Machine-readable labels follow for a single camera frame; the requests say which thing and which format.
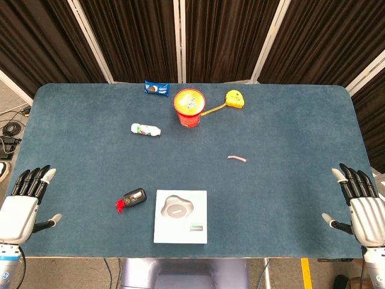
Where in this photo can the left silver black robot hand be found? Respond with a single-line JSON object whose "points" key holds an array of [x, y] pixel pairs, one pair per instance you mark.
{"points": [[18, 213]]}

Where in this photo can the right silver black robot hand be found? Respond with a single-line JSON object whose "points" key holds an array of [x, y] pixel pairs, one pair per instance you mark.
{"points": [[368, 216]]}

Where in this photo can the white Philips speaker box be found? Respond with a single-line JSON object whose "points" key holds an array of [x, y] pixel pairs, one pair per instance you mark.
{"points": [[174, 231]]}

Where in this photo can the black shoe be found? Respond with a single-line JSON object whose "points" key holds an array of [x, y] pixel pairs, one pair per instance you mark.
{"points": [[346, 282]]}

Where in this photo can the black power adapter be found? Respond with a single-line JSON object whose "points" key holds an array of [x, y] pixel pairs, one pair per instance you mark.
{"points": [[7, 144]]}

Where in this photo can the black curtain screen panel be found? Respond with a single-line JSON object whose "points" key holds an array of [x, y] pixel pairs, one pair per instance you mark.
{"points": [[325, 39], [225, 36], [373, 120], [45, 36], [135, 36]]}

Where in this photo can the blue felt table mat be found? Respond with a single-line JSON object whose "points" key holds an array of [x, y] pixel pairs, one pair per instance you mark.
{"points": [[270, 186]]}

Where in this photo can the black bottle with red cap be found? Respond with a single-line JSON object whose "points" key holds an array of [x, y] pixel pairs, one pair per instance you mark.
{"points": [[135, 197]]}

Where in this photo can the small white milk bottle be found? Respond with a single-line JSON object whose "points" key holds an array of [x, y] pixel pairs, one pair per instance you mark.
{"points": [[144, 129]]}

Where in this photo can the grey-purple robot torso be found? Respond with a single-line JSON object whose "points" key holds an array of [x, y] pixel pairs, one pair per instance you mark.
{"points": [[180, 271]]}

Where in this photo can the yellow tape measure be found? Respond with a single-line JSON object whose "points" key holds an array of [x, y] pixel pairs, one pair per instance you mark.
{"points": [[234, 97]]}

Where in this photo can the blue cookie packet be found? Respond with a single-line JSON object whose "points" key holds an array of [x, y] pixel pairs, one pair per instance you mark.
{"points": [[157, 88]]}

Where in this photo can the red cup with orange lid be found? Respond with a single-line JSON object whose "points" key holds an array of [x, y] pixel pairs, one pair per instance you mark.
{"points": [[189, 102]]}

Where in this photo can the black under-table bracket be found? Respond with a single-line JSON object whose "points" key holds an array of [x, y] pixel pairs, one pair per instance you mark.
{"points": [[334, 259]]}

